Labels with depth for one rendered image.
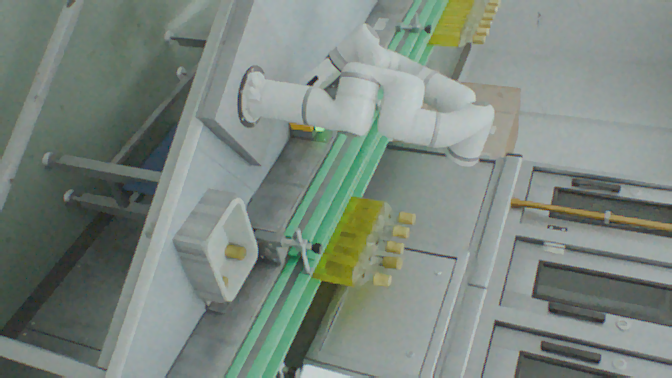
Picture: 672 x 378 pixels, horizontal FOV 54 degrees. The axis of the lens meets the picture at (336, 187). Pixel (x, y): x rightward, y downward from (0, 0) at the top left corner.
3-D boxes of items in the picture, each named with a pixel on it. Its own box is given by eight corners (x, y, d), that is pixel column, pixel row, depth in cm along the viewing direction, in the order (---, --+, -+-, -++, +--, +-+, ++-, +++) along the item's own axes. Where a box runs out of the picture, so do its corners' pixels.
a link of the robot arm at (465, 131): (425, 161, 159) (483, 174, 159) (440, 113, 150) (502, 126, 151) (425, 131, 170) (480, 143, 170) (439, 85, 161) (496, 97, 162)
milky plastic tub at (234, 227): (199, 298, 166) (230, 306, 163) (173, 239, 151) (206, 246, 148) (231, 247, 177) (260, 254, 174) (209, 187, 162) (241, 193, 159)
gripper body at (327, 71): (339, 49, 192) (312, 74, 197) (325, 50, 183) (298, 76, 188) (355, 69, 191) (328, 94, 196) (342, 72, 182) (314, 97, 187)
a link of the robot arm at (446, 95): (410, 87, 164) (396, 137, 173) (484, 125, 155) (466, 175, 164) (443, 69, 175) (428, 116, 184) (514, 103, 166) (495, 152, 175)
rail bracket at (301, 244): (282, 270, 178) (325, 280, 174) (270, 228, 167) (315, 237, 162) (286, 262, 180) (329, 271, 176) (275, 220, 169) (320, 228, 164)
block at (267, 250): (257, 261, 179) (280, 266, 177) (250, 238, 173) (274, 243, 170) (263, 251, 182) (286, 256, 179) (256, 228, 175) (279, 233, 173)
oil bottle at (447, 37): (412, 44, 263) (483, 50, 254) (411, 31, 260) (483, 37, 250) (416, 36, 267) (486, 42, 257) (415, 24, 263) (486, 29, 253)
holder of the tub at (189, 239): (204, 310, 170) (230, 317, 167) (172, 238, 151) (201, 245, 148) (234, 260, 181) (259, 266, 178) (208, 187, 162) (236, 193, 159)
